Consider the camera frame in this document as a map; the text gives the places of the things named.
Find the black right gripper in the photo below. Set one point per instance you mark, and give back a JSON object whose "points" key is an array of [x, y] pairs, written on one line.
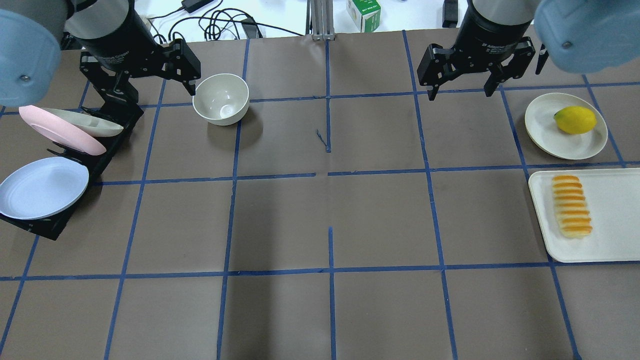
{"points": [[489, 29]]}

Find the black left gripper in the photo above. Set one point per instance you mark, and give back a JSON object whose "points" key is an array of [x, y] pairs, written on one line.
{"points": [[106, 33]]}

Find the blue plate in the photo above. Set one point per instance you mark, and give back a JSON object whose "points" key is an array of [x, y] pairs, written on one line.
{"points": [[43, 188]]}

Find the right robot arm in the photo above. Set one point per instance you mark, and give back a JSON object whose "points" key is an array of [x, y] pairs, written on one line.
{"points": [[579, 36]]}

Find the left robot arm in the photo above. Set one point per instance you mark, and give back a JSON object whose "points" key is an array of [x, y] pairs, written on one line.
{"points": [[31, 33]]}

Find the cream plate in rack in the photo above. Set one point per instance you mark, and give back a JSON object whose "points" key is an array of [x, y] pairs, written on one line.
{"points": [[94, 126]]}

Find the cream plate with lemon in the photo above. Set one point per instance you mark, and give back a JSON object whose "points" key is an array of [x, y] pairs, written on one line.
{"points": [[542, 129]]}

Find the pink plate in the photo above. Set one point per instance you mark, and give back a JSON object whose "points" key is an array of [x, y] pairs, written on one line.
{"points": [[60, 131]]}

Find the black dish rack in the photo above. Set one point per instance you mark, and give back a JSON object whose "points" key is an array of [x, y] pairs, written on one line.
{"points": [[53, 226]]}

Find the white ceramic bowl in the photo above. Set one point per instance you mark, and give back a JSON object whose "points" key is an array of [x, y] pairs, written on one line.
{"points": [[222, 99]]}

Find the black power adapter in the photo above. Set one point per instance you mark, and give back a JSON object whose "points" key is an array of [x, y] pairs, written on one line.
{"points": [[191, 6]]}

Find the yellow lemon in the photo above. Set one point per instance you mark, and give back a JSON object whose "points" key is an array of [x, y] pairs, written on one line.
{"points": [[575, 120]]}

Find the green white box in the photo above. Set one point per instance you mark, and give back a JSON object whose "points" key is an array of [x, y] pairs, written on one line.
{"points": [[366, 14]]}

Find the white rectangular tray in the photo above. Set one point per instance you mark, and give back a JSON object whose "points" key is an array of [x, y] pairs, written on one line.
{"points": [[613, 200]]}

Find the aluminium frame post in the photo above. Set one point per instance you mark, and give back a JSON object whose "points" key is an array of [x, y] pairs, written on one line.
{"points": [[320, 20]]}

